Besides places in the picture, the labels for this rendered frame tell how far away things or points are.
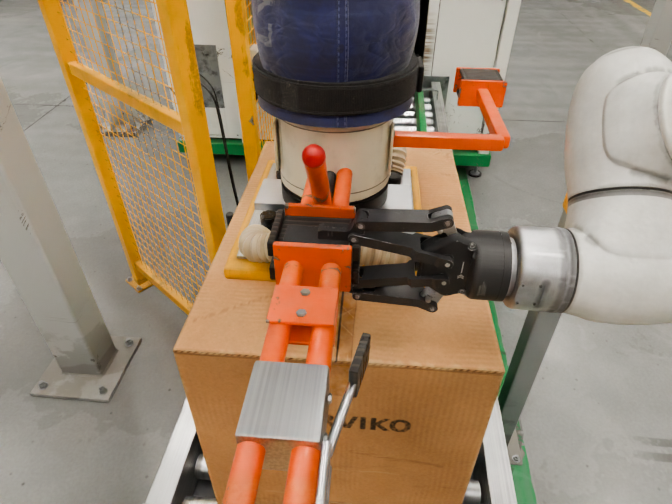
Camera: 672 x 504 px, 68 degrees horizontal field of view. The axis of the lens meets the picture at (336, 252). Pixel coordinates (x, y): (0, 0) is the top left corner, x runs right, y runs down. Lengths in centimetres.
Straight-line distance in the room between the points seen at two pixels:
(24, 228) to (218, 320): 111
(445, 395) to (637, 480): 137
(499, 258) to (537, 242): 4
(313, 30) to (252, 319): 36
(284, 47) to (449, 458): 58
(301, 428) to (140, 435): 156
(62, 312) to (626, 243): 169
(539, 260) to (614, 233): 8
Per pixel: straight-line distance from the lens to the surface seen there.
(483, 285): 52
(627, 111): 57
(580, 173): 58
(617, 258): 54
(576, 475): 190
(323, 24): 61
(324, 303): 46
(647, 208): 57
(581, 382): 213
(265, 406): 39
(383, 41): 62
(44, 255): 174
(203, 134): 134
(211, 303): 69
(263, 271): 70
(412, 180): 92
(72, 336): 198
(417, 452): 75
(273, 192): 81
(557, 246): 53
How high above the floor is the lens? 155
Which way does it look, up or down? 39 degrees down
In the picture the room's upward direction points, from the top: straight up
